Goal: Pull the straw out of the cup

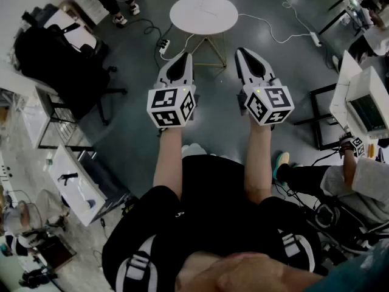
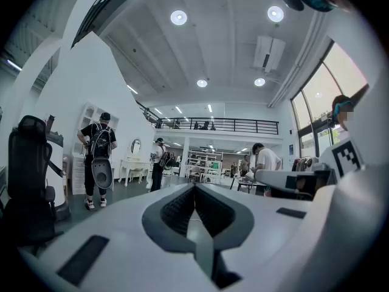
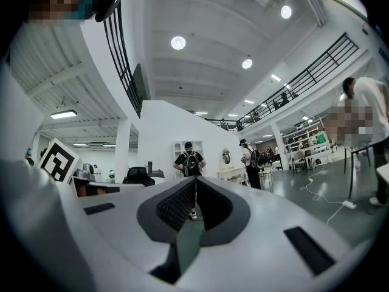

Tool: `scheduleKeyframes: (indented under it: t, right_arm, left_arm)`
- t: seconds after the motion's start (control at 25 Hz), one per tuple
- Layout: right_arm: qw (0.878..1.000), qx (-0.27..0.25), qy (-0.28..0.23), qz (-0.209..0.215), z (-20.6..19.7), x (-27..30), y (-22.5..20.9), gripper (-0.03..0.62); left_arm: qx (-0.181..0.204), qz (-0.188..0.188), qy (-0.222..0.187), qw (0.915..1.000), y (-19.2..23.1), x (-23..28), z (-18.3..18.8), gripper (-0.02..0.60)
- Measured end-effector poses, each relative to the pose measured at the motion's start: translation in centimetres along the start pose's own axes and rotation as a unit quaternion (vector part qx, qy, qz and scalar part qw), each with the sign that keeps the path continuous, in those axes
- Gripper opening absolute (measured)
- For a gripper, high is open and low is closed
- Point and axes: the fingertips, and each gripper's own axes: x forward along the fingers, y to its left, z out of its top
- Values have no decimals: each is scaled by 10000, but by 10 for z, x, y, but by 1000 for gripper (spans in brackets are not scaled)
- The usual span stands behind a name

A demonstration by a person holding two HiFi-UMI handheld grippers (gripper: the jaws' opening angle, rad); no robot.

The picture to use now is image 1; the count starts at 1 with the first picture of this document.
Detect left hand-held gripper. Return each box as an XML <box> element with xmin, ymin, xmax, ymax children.
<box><xmin>146</xmin><ymin>52</ymin><xmax>201</xmax><ymax>130</ymax></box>

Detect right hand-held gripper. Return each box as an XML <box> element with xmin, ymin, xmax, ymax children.
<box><xmin>235</xmin><ymin>47</ymin><xmax>295</xmax><ymax>130</ymax></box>

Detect person's left forearm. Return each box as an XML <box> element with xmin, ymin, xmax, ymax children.
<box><xmin>153</xmin><ymin>127</ymin><xmax>185</xmax><ymax>201</ymax></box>

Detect person's right forearm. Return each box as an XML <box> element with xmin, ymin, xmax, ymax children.
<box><xmin>243</xmin><ymin>122</ymin><xmax>275</xmax><ymax>206</ymax></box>

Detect round white table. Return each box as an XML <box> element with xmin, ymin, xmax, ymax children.
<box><xmin>169</xmin><ymin>0</ymin><xmax>239</xmax><ymax>69</ymax></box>

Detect person's grey trousers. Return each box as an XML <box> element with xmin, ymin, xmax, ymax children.
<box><xmin>181</xmin><ymin>142</ymin><xmax>217</xmax><ymax>158</ymax></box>

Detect white drawer cabinet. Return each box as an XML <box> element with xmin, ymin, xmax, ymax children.
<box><xmin>59</xmin><ymin>0</ymin><xmax>108</xmax><ymax>24</ymax></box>

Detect white black-striped machine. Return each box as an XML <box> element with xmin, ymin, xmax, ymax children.
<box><xmin>42</xmin><ymin>9</ymin><xmax>97</xmax><ymax>53</ymax></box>

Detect black office chair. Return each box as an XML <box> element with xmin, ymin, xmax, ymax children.
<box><xmin>13</xmin><ymin>24</ymin><xmax>129</xmax><ymax>127</ymax></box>

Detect white desktop machine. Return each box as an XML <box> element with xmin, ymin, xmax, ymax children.
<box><xmin>345</xmin><ymin>66</ymin><xmax>389</xmax><ymax>134</ymax></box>

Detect wooden cabinet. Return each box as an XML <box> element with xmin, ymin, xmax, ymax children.
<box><xmin>58</xmin><ymin>0</ymin><xmax>92</xmax><ymax>20</ymax></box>

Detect black-legged desk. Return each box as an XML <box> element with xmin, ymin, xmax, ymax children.
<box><xmin>317</xmin><ymin>0</ymin><xmax>389</xmax><ymax>39</ymax></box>

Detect person's black shirt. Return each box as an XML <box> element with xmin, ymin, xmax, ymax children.
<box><xmin>102</xmin><ymin>155</ymin><xmax>323</xmax><ymax>292</ymax></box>

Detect black tool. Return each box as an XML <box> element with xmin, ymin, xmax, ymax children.
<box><xmin>57</xmin><ymin>172</ymin><xmax>79</xmax><ymax>183</ymax></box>

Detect white rectangular table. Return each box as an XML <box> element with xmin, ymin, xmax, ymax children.
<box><xmin>49</xmin><ymin>144</ymin><xmax>108</xmax><ymax>228</ymax></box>

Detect person's face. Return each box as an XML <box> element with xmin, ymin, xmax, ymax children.
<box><xmin>175</xmin><ymin>252</ymin><xmax>323</xmax><ymax>292</ymax></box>

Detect black cable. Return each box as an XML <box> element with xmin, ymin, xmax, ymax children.
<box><xmin>116</xmin><ymin>16</ymin><xmax>171</xmax><ymax>70</ymax></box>

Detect white cable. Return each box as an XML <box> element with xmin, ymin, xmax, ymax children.
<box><xmin>238</xmin><ymin>0</ymin><xmax>320</xmax><ymax>45</ymax></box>

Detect black metal frame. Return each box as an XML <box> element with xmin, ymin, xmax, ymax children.
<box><xmin>293</xmin><ymin>83</ymin><xmax>343</xmax><ymax>151</ymax></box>

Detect white shoulder strap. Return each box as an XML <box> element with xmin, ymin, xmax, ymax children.
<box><xmin>117</xmin><ymin>234</ymin><xmax>159</xmax><ymax>292</ymax></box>
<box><xmin>277</xmin><ymin>229</ymin><xmax>317</xmax><ymax>274</ymax></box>

